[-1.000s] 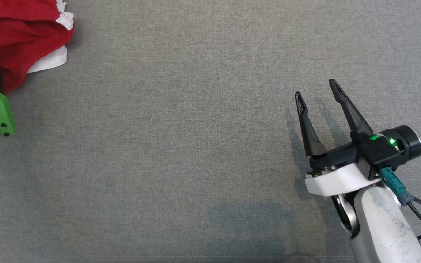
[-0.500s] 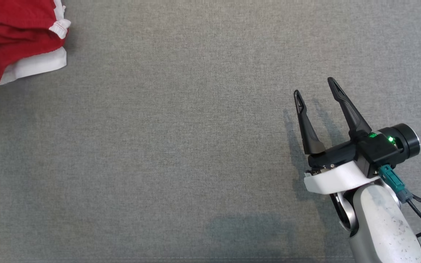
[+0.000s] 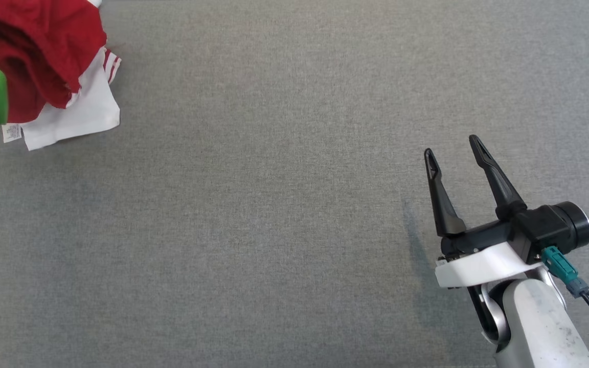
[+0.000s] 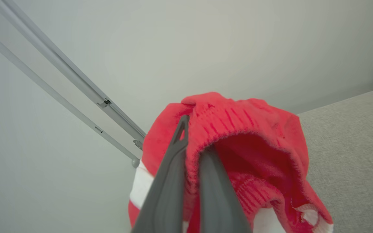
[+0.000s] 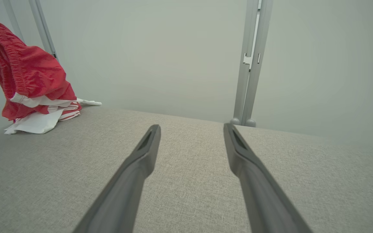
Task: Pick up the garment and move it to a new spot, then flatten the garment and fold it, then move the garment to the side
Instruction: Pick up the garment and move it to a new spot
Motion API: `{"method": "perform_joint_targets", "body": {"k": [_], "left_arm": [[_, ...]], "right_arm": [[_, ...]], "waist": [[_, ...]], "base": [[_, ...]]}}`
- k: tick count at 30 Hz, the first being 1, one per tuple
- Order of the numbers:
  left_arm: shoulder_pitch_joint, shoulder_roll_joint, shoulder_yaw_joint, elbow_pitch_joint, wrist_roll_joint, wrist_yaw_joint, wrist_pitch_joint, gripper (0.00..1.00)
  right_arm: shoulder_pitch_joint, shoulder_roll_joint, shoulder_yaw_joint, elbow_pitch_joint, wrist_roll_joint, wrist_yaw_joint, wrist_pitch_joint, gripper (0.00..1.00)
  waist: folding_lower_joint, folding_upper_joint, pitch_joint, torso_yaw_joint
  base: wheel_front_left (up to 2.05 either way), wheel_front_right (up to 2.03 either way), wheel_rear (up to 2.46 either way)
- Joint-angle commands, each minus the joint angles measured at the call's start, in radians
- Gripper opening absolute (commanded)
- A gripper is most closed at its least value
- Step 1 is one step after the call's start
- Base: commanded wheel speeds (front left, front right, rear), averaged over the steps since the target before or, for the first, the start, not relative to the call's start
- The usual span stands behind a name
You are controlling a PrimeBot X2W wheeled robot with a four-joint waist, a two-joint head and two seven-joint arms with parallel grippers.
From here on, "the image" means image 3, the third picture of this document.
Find red and white jersey shirt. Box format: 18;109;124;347
2;47;122;151

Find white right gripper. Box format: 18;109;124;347
424;135;543;288

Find right cable with teal plug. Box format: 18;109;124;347
541;246;589;356

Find grey fabric sofa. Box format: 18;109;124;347
0;0;589;368

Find red Bulls 23 shorts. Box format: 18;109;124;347
0;0;107;124

